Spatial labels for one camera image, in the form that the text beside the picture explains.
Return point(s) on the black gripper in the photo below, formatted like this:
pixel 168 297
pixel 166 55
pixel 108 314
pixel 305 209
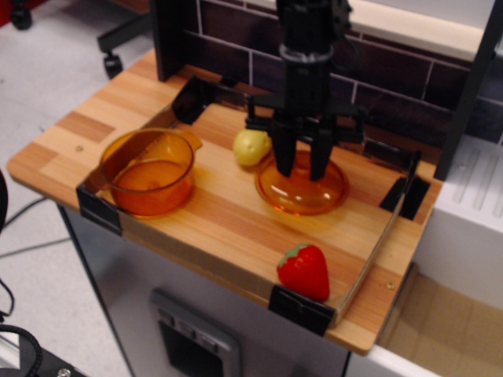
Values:
pixel 305 110

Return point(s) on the black chair base with casters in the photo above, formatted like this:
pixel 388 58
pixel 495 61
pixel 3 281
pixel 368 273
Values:
pixel 19 15

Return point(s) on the white toy sink drainboard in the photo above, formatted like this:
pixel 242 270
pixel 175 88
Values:
pixel 466 223

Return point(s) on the cardboard fence with black tape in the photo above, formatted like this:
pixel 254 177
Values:
pixel 228 234

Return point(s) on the grey oven control panel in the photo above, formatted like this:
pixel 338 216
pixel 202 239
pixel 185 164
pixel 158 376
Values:
pixel 193 345

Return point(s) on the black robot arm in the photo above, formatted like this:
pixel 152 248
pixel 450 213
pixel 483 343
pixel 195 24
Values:
pixel 310 30

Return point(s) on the orange transparent pot lid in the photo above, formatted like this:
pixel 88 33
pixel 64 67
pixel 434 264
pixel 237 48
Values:
pixel 297 193

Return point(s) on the red toy strawberry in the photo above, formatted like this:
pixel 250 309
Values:
pixel 303 269

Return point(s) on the orange transparent pot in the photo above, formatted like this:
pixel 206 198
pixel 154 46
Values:
pixel 147 172

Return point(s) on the yellow toy potato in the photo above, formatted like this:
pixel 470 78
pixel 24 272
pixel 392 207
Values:
pixel 250 147

